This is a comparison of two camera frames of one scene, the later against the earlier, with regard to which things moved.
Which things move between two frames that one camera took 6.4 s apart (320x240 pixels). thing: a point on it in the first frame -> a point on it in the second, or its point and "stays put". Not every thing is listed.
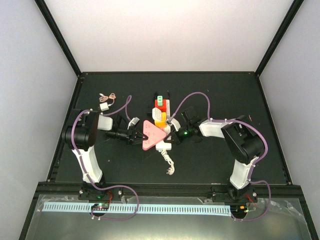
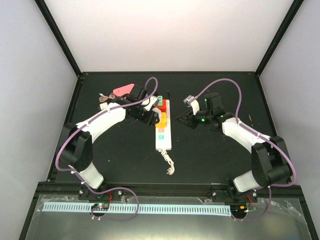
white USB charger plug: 104,106 stays put
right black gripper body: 180,139 -> 193,123
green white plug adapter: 160,100 stays put
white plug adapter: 156,114 stays put
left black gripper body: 128,136 -> 148,120
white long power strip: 162,146 stays put
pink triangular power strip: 154,133 -> 123,90
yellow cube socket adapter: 163,123 stays put
